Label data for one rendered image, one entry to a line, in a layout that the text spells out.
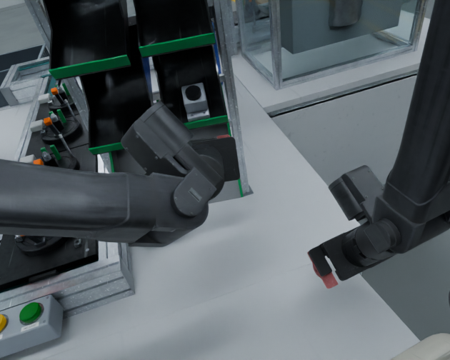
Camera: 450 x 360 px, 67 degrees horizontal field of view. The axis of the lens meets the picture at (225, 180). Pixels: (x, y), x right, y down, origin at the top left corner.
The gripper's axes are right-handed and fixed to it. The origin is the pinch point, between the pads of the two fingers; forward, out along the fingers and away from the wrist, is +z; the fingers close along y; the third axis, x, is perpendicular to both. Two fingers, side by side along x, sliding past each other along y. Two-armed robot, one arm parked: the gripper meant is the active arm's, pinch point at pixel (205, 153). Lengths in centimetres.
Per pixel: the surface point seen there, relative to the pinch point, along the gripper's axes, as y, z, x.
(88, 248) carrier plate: 30.9, 15.0, 20.0
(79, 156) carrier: 43, 50, 2
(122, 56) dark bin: 10.9, 0.2, -17.9
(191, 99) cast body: 1.4, 7.9, -9.6
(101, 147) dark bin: 20.1, 7.5, -3.2
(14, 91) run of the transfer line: 97, 121, -28
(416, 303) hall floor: -80, 77, 93
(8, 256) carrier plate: 51, 17, 20
